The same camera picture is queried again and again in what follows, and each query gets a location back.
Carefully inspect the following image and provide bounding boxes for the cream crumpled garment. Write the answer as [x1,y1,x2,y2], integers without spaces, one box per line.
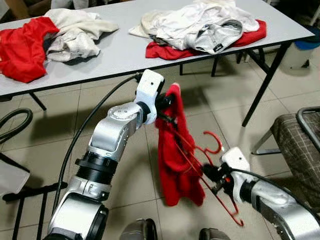
[44,8,120,63]

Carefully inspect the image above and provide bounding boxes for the long red garment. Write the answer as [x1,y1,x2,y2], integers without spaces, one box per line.
[156,82,207,207]

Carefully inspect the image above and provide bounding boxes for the red wire hanger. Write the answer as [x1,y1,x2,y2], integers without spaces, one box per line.
[162,117,246,227]

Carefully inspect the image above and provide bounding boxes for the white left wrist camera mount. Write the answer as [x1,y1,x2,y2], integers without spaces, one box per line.
[135,69,166,126]

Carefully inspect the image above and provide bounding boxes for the pale grey jeans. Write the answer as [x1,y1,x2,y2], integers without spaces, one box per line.
[190,19,246,55]

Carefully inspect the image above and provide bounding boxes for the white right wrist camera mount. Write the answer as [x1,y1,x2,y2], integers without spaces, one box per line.
[221,146,252,202]

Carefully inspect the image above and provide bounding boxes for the white bin blue lid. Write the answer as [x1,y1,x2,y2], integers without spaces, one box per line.
[280,27,320,71]

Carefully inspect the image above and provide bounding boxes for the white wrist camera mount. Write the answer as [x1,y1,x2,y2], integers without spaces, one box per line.
[135,69,166,126]
[221,146,252,202]

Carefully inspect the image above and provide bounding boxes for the red crumpled cloth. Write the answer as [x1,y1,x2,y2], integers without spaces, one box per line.
[0,16,60,84]

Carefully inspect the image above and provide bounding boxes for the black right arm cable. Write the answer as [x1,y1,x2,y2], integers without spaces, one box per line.
[227,167,320,221]

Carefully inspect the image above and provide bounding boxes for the robot left leg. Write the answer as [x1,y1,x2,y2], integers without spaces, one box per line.
[120,218,158,240]

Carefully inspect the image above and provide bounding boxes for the black metal stand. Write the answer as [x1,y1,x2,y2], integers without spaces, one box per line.
[2,182,68,240]

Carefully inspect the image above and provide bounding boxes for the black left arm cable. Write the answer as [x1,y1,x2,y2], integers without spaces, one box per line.
[52,72,143,211]

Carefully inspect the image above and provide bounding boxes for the black tube frame chair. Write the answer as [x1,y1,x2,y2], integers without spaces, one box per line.
[0,107,34,147]

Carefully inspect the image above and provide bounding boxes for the white piled garment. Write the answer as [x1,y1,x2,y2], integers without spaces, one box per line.
[128,0,261,51]

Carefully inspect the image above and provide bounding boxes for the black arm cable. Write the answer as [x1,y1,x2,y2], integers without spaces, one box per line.
[52,72,143,211]
[227,167,320,221]

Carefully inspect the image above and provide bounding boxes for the plaid cushioned chair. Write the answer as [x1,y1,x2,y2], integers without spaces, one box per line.
[250,106,320,211]

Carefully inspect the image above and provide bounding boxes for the red flat garment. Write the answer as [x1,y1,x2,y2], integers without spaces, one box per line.
[145,19,267,61]

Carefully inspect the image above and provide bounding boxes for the light grey table black legs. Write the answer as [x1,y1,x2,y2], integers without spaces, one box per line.
[0,0,317,128]

